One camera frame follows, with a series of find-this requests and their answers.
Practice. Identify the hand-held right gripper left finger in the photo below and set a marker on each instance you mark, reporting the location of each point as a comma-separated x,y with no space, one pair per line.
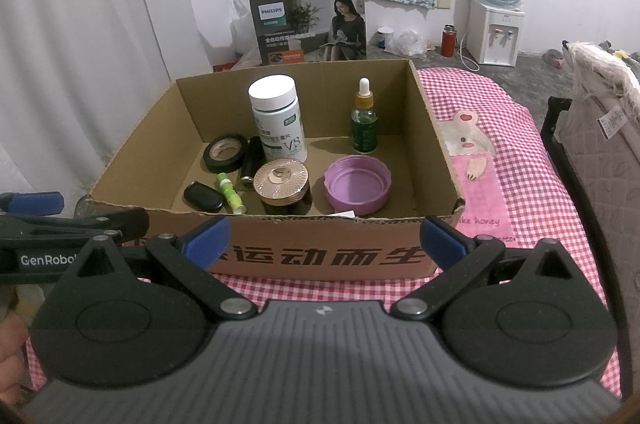
207,239

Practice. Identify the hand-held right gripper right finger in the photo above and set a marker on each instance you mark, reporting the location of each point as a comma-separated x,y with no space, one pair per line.
442,239

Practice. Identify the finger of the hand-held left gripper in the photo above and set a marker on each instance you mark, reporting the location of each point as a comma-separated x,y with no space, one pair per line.
37,203
75,226

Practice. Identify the black car key fob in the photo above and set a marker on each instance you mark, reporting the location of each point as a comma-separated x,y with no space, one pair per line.
202,196

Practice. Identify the green lip balm tube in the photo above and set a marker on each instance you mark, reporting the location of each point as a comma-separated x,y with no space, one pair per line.
230,194

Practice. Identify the black cylindrical flashlight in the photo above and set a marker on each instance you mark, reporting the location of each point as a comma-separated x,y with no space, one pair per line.
252,163

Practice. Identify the gold lid cosmetic jar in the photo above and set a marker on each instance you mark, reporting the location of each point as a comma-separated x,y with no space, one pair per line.
280,179

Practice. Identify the white charger plug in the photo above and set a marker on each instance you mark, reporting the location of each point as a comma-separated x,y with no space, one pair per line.
345,215

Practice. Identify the purple plastic lid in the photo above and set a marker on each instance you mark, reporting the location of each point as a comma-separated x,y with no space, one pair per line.
357,184

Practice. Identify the brown cardboard box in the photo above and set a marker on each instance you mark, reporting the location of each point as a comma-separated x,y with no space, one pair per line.
310,254

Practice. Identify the green glass dropper bottle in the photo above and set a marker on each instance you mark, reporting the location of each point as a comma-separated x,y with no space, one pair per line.
364,128

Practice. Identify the white pill bottle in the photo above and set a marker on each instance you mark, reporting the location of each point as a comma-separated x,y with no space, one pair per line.
277,113

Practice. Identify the person's left hand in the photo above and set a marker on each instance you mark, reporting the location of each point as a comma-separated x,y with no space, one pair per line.
10,349

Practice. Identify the black tape roll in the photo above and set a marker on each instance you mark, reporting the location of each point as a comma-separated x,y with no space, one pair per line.
212,161

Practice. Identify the pink checkered bed sheet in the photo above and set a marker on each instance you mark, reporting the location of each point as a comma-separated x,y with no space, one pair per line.
525,204

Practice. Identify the white curtain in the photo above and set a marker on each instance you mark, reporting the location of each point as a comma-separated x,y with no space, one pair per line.
75,53

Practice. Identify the quilted beige mattress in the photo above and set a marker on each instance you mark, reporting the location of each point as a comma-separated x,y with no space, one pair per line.
600,163

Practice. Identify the clear plastic bag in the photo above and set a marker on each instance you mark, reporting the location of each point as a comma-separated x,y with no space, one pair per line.
411,43

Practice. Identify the red thermos bottle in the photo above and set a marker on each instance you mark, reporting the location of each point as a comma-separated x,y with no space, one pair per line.
448,41

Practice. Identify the white and blue cup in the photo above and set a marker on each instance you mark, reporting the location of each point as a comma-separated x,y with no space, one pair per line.
385,38

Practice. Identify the white water dispenser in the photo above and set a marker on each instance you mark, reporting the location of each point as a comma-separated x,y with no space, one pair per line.
487,33

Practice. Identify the white plastic bag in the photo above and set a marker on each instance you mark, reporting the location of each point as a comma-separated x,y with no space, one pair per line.
240,28

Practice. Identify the pink plastic bag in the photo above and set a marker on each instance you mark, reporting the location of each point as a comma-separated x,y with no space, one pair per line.
556,58

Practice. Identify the black metal frame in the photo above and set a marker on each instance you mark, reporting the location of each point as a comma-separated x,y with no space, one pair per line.
550,118

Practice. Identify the wall socket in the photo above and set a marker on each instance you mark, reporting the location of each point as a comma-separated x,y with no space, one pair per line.
444,1

